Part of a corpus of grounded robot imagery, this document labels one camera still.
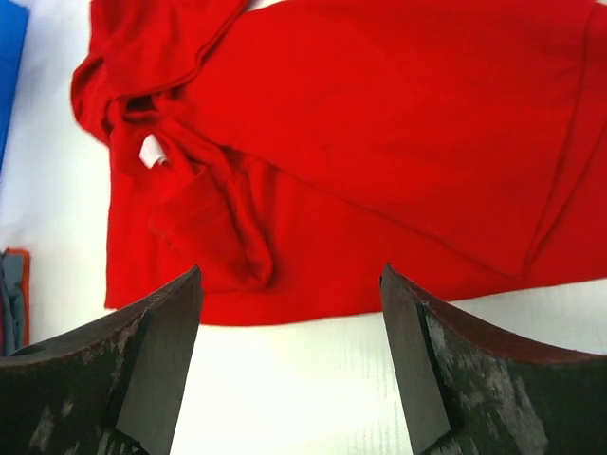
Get folded coloured shirts stack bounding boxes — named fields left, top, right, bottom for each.
left=1, top=248, right=30, bottom=356

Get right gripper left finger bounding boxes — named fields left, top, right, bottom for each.
left=1, top=268, right=203, bottom=454

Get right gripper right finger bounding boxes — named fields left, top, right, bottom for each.
left=380, top=266, right=606, bottom=454

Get blue plastic bin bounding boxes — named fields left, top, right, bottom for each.
left=0, top=0, right=29, bottom=159

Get red t shirt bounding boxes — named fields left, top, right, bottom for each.
left=71, top=1, right=606, bottom=326

